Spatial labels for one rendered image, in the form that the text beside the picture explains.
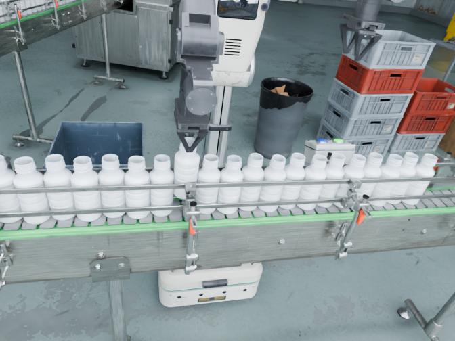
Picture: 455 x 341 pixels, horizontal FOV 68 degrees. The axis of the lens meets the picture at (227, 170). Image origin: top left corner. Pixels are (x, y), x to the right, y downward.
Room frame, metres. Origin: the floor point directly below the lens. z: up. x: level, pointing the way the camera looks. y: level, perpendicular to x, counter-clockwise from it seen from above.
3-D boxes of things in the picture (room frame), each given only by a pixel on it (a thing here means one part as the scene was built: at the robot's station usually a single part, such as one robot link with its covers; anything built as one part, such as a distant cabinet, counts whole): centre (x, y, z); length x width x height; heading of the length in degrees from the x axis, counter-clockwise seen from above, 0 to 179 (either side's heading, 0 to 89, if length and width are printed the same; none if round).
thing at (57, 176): (0.60, 0.38, 1.08); 0.06 x 0.06 x 0.17
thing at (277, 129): (2.82, -0.40, 0.32); 0.45 x 0.45 x 0.64
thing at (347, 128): (3.11, -1.21, 0.33); 0.61 x 0.41 x 0.22; 113
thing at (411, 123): (3.41, -1.85, 0.33); 0.61 x 0.41 x 0.22; 110
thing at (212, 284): (1.36, 0.07, 0.24); 0.68 x 0.53 x 0.41; 17
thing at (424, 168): (0.89, -0.58, 1.08); 0.06 x 0.06 x 0.17
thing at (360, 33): (0.95, -0.29, 1.43); 0.07 x 0.07 x 0.09; 16
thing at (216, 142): (1.37, 0.07, 0.74); 0.11 x 0.11 x 0.40; 17
